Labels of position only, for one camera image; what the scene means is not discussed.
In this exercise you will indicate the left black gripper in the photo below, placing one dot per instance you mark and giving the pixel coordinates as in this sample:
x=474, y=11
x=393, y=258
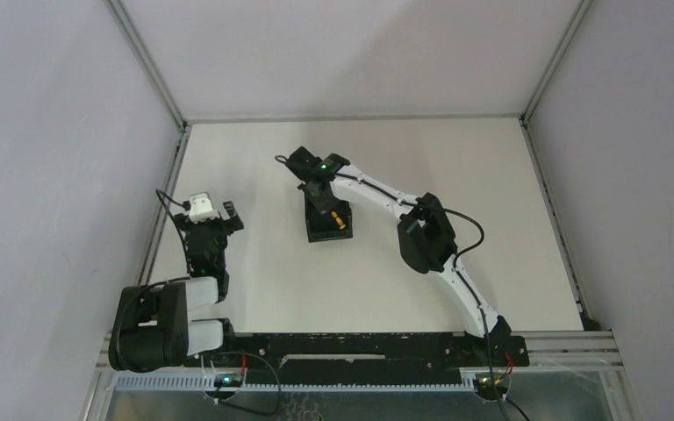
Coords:
x=210, y=225

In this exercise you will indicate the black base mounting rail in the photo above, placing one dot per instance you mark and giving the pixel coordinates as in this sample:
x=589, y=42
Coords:
x=384, y=358

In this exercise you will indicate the aluminium frame rail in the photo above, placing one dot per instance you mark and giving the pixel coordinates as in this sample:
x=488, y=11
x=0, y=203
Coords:
x=143, y=56

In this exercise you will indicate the right controller board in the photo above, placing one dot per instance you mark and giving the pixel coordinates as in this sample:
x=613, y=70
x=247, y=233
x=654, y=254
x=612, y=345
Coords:
x=486, y=381

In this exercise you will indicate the white slotted cable duct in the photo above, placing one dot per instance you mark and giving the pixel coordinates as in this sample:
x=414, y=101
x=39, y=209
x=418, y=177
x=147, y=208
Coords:
x=196, y=382

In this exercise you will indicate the black plastic bin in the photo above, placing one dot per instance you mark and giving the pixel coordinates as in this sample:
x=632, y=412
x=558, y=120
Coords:
x=322, y=227

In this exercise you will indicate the left controller board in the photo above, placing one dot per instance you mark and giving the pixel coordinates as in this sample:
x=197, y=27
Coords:
x=228, y=381

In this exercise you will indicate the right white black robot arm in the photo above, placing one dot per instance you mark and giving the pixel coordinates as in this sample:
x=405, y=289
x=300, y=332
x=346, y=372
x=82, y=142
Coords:
x=426, y=237

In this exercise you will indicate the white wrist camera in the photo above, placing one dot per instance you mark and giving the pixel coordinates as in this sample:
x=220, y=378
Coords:
x=201, y=208

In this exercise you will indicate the controller board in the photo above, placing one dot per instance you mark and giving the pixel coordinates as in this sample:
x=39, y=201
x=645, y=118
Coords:
x=486, y=381
x=228, y=381

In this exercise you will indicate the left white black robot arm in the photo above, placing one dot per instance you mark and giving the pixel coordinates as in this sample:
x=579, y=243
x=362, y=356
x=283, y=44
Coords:
x=152, y=328

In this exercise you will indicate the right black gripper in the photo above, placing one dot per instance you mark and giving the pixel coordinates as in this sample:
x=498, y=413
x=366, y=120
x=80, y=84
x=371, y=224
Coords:
x=324, y=205

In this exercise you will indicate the black yellow screwdriver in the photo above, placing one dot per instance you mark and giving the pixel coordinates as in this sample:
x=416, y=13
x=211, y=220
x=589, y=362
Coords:
x=338, y=220

